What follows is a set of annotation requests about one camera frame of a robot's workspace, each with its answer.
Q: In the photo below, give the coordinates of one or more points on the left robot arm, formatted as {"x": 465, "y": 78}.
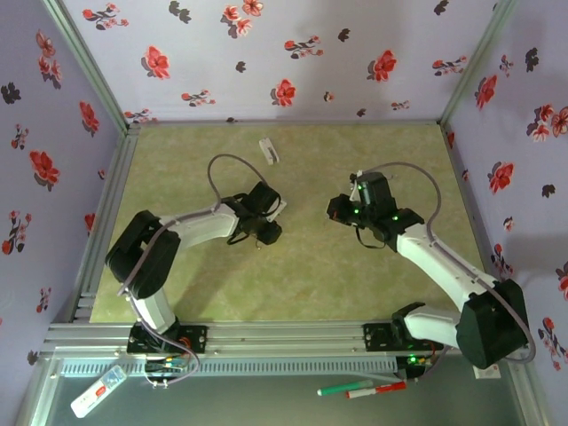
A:
{"x": 208, "y": 231}

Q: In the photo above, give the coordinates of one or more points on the green circuit board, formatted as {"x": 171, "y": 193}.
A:
{"x": 417, "y": 360}
{"x": 171, "y": 364}

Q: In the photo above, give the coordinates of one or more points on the green marker pen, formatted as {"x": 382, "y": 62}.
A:
{"x": 341, "y": 388}

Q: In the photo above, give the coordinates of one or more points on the red marker pen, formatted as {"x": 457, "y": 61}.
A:
{"x": 381, "y": 389}

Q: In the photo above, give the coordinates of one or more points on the white label card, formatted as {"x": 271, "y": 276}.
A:
{"x": 490, "y": 373}

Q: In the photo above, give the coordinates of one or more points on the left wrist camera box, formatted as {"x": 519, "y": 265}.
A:
{"x": 277, "y": 210}

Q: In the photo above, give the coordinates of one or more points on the white plastic bracket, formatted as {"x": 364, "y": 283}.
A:
{"x": 268, "y": 150}

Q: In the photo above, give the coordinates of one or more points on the aluminium frame rail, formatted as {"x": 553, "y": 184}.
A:
{"x": 474, "y": 208}
{"x": 40, "y": 395}
{"x": 530, "y": 397}
{"x": 112, "y": 199}
{"x": 288, "y": 339}
{"x": 288, "y": 122}

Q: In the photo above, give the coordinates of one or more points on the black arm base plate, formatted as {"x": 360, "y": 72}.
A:
{"x": 377, "y": 337}
{"x": 195, "y": 339}

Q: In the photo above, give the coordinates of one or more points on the aluminium frame post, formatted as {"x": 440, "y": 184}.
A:
{"x": 477, "y": 62}
{"x": 88, "y": 62}

